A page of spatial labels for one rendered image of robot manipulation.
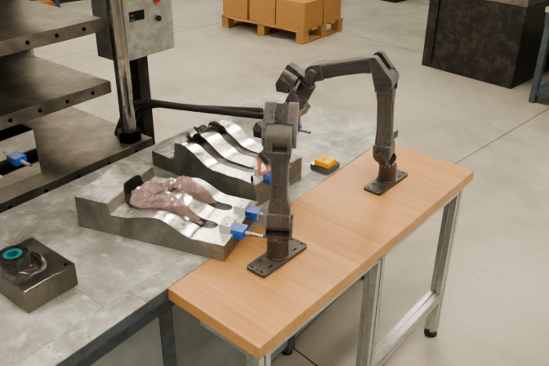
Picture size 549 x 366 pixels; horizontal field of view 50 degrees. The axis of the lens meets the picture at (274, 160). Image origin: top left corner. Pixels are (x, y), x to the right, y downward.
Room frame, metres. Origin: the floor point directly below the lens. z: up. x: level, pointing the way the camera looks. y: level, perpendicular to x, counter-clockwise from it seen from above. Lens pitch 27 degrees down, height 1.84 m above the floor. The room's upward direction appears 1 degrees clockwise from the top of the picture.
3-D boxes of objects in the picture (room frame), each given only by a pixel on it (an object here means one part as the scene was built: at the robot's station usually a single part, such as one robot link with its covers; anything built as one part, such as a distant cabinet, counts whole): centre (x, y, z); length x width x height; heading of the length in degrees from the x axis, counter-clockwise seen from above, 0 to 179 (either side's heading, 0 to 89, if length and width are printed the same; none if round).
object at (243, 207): (1.56, 0.05, 0.85); 0.13 x 0.05 x 0.05; 70
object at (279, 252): (1.41, -0.01, 0.84); 0.20 x 0.07 x 0.08; 139
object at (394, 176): (1.86, -0.40, 0.84); 0.20 x 0.07 x 0.08; 139
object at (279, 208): (1.43, -0.01, 1.05); 0.07 x 0.06 x 0.33; 84
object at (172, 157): (1.93, 0.18, 0.87); 0.50 x 0.26 x 0.14; 53
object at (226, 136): (1.91, 0.17, 0.92); 0.35 x 0.16 x 0.09; 53
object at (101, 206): (1.59, 0.33, 0.85); 0.50 x 0.26 x 0.11; 70
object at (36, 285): (1.28, 0.65, 0.83); 0.20 x 0.15 x 0.07; 53
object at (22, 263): (1.27, 0.68, 0.89); 0.08 x 0.08 x 0.04
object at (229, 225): (1.46, 0.09, 0.85); 0.13 x 0.05 x 0.05; 70
